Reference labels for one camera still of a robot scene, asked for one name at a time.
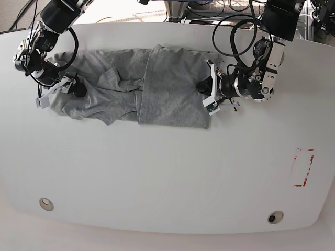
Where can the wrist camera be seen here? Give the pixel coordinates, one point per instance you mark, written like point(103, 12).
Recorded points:
point(43, 102)
point(211, 105)

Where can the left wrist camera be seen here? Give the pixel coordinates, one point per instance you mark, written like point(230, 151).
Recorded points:
point(211, 105)

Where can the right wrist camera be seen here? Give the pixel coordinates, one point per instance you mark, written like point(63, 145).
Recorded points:
point(43, 102)

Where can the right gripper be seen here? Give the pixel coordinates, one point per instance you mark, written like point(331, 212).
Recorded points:
point(68, 83)

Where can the grey printed t-shirt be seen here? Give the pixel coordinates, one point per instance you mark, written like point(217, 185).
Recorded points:
point(154, 86)

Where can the aluminium frame stand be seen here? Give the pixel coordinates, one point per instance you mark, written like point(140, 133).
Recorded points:
point(175, 10)

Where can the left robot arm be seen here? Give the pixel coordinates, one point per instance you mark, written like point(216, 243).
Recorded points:
point(257, 81)

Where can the red tape rectangle marking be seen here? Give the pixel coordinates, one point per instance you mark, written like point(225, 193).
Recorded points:
point(302, 164)

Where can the dark table grommet hole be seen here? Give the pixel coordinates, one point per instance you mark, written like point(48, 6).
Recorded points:
point(275, 217)

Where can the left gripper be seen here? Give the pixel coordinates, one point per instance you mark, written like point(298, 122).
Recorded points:
point(217, 85)

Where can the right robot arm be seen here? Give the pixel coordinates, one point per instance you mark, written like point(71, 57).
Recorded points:
point(55, 19)

